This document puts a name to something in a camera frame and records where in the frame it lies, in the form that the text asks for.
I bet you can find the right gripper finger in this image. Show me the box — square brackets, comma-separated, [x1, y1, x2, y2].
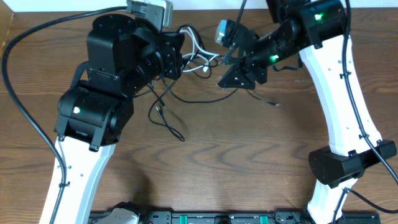
[218, 67, 255, 90]
[221, 44, 238, 65]

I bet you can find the black usb cable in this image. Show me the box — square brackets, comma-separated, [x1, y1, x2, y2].
[161, 24, 280, 108]

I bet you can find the white usb cable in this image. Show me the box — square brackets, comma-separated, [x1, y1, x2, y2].
[178, 29, 221, 73]

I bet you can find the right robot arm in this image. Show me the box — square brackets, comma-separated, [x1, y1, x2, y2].
[215, 0, 397, 223]

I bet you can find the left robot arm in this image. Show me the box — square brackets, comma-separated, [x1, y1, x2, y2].
[40, 14, 185, 223]

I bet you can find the cardboard box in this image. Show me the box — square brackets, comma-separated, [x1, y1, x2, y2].
[0, 0, 14, 57]

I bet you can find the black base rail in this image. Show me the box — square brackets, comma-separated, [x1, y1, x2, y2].
[88, 210, 382, 224]

